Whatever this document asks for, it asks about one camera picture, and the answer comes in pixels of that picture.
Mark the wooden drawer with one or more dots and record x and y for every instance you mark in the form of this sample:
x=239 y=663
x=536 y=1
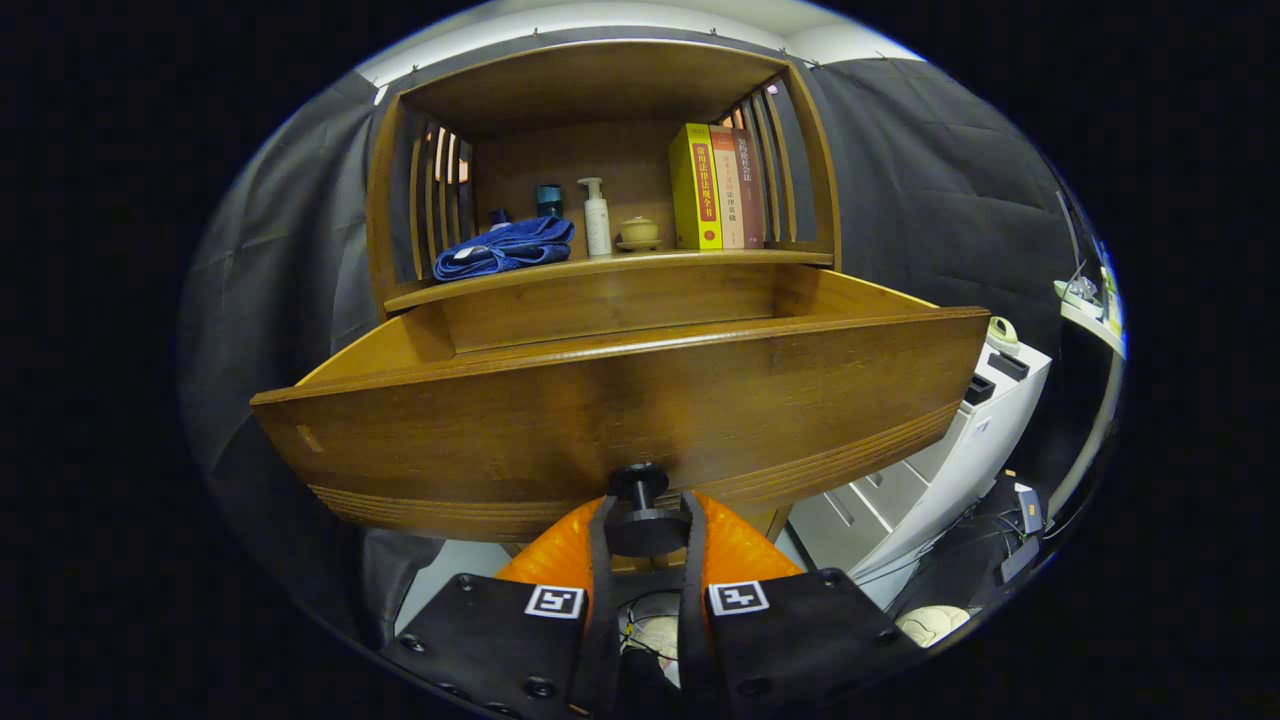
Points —
x=600 y=420

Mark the power adapter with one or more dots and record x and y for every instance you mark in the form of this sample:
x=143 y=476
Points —
x=1030 y=505

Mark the white desk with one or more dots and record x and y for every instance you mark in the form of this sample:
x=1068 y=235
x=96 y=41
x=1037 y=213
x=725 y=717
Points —
x=1092 y=322

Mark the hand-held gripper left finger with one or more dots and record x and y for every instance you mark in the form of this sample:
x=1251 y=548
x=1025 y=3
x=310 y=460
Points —
x=480 y=640

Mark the yellow book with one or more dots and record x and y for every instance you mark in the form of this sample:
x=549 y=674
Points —
x=694 y=190

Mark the blue towel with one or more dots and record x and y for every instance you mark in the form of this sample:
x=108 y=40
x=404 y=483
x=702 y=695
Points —
x=505 y=250

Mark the teal jar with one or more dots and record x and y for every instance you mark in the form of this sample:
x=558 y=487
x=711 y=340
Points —
x=549 y=200

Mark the brown book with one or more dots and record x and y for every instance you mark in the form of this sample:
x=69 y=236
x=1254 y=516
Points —
x=752 y=190

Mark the small blue bottle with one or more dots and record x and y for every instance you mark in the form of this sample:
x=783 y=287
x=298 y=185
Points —
x=499 y=217

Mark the pale round ball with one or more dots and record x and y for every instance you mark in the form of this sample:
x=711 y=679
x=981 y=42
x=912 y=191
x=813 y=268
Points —
x=933 y=624

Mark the wooden countertop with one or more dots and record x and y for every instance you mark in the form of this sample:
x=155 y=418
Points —
x=640 y=261

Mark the orange and white book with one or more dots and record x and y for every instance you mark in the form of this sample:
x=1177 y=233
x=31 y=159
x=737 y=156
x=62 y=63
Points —
x=730 y=190

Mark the black backdrop cloth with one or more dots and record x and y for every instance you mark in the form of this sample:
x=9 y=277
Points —
x=930 y=180

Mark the beige lidded ceramic cup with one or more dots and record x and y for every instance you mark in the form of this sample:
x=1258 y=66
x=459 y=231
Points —
x=639 y=233

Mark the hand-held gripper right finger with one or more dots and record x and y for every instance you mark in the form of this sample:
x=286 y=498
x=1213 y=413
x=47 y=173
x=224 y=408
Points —
x=800 y=640

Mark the wooden cabinet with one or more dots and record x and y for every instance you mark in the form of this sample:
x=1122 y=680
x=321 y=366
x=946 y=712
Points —
x=600 y=90

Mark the white pump bottle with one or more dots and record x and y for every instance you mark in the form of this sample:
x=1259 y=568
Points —
x=597 y=220

